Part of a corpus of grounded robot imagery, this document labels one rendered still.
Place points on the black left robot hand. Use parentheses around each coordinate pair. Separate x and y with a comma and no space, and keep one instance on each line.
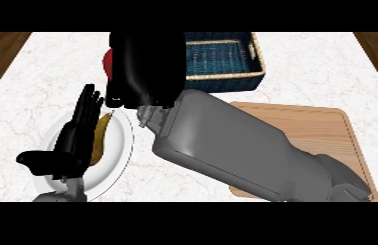
(68,145)

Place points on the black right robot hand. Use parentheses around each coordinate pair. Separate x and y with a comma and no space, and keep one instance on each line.
(145,69)

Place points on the red tomato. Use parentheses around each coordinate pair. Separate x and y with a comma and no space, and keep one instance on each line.
(107,64)

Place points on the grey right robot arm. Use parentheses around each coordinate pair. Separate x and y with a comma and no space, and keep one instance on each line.
(231,145)

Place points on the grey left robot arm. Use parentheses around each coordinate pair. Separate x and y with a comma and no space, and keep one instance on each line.
(67,190)

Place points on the blue wicker basket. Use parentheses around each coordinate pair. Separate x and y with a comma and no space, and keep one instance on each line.
(223,60)

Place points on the wooden cutting board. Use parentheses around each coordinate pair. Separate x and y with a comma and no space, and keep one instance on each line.
(315,129)

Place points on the brown banana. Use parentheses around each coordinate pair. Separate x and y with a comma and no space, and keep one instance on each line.
(101,139)

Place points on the white plate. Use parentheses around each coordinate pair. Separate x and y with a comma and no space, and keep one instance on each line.
(116,145)

